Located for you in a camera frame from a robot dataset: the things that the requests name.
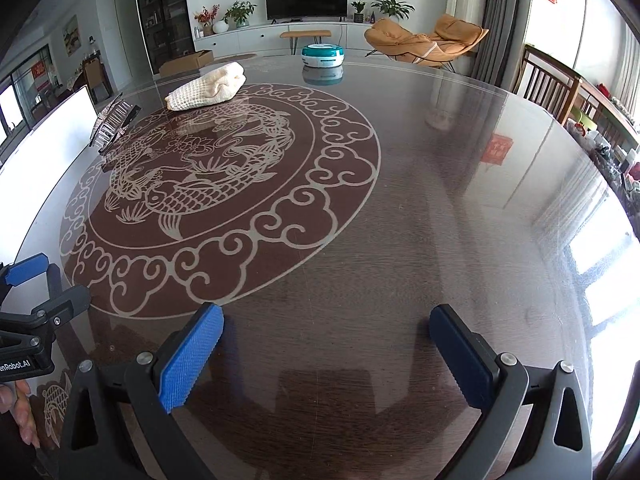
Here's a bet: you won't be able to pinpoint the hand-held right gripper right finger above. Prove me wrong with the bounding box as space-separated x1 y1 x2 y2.
428 304 593 480

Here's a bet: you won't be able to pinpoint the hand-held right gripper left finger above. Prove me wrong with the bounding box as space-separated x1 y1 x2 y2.
52 302 246 480

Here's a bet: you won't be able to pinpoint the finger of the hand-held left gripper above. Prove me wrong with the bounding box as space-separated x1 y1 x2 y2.
0 285 92 333
0 254 66 306

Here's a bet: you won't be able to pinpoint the large white cardboard container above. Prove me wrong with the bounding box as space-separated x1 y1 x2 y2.
0 85 99 171

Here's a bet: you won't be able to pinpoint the clutter of small items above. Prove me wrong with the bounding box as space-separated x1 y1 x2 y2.
565 85 640 196

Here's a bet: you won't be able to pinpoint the teal and white round container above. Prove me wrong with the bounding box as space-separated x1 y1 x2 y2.
301 43 347 68

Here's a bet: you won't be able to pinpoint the person's left hand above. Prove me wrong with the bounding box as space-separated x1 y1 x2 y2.
0 379 41 450

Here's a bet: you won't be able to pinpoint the cream knitted cloth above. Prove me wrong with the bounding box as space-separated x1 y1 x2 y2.
165 61 246 111

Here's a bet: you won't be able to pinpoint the brown cardboard box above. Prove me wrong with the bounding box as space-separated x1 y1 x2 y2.
159 49 215 77

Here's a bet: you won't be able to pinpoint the wooden slatted chair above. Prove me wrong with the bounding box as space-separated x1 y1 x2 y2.
514 44 640 146

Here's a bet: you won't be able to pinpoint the dark glass display cabinet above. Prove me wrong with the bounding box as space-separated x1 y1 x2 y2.
132 0 195 63

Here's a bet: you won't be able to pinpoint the red flowers in vase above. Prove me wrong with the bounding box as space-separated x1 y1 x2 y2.
194 5 221 37

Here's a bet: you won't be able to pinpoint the white television cabinet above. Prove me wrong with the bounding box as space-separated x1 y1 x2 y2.
194 20 381 58

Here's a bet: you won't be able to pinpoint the orange lounge chair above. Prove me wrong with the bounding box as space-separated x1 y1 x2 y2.
364 13 490 72

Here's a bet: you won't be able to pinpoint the green potted plant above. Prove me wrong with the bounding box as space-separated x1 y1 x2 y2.
223 1 257 28

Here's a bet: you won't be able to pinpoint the grey curtain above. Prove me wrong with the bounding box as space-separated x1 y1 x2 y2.
472 0 536 88

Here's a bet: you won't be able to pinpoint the wooden bench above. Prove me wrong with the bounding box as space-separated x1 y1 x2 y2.
279 30 332 56

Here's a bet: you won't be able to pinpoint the large leafy potted plant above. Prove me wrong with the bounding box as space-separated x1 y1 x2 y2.
371 0 416 23

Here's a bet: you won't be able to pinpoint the flat screen television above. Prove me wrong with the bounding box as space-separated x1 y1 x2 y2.
264 0 349 23

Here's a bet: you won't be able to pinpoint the framed wall painting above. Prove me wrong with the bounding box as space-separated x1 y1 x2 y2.
62 14 81 56

